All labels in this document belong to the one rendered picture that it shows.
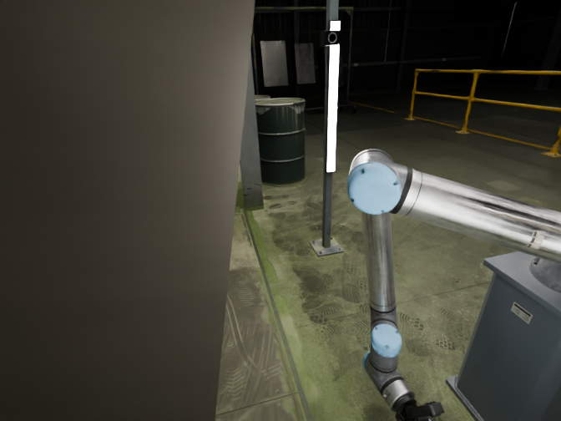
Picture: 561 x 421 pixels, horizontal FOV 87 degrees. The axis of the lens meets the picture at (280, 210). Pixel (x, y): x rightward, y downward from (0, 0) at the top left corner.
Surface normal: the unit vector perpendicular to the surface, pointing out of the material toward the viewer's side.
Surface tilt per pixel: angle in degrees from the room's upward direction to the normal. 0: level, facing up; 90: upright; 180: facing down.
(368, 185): 88
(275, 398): 0
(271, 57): 81
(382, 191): 88
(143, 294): 90
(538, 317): 90
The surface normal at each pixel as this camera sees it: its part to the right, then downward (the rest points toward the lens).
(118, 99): 0.28, 0.42
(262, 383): -0.05, -0.89
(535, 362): -0.97, 0.15
